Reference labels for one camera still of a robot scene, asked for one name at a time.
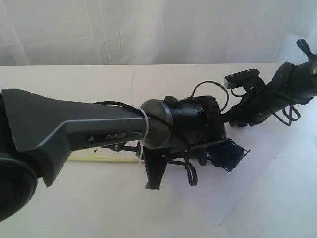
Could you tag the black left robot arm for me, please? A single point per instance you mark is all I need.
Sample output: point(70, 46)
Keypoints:
point(38, 134)

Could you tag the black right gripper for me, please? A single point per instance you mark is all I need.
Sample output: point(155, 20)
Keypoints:
point(253, 109)

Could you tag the white paint tray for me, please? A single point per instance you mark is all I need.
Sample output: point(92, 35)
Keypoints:
point(103, 155)

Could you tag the white paper with square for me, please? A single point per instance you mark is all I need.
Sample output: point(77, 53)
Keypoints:
point(219, 191)

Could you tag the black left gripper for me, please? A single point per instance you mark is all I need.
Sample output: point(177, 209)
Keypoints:
point(155, 165)

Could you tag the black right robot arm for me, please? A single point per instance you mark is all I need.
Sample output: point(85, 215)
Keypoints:
point(291, 85)

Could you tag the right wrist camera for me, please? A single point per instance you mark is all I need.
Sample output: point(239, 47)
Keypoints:
point(246, 79)

